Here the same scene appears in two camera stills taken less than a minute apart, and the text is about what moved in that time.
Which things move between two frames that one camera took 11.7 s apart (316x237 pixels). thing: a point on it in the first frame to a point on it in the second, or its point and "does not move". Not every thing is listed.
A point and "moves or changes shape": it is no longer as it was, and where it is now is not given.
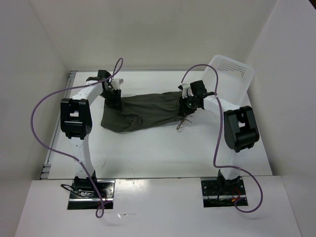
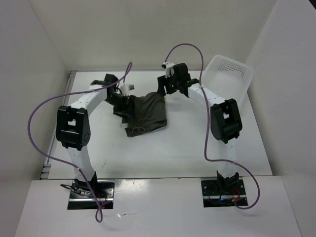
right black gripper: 183,110 to 162,81
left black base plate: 88,199 does not move
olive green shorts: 137,110 moves or changes shape
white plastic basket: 234,77 does not move
